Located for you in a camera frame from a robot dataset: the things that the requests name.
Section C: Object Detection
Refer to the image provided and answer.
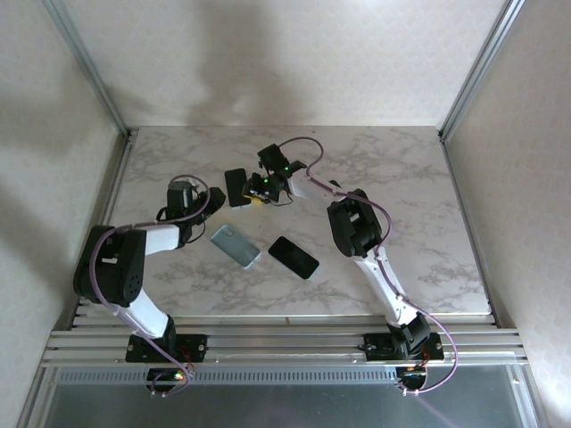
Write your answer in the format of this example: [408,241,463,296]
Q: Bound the light blue phone case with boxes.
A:
[210,223,261,270]
[223,167,253,211]

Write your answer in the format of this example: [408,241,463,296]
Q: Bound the black smartphone blue rim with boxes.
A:
[267,235,321,282]

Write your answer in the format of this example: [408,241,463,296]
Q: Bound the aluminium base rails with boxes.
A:
[38,313,531,370]

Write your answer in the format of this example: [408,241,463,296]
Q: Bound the grey metal sheet panel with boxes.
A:
[18,365,550,428]

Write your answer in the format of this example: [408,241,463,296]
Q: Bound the aluminium side rail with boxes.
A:
[439,132,510,330]
[70,128,141,332]

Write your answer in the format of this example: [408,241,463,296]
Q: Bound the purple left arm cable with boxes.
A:
[89,176,211,398]

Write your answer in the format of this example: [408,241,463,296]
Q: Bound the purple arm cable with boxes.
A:
[273,136,460,397]
[89,176,211,398]

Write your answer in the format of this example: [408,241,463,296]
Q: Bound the aluminium frame post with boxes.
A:
[438,0,528,143]
[41,0,131,138]

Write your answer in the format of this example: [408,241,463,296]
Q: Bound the perforated grey cable duct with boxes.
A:
[56,367,399,387]

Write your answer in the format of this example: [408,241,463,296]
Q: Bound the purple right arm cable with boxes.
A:
[273,136,460,397]

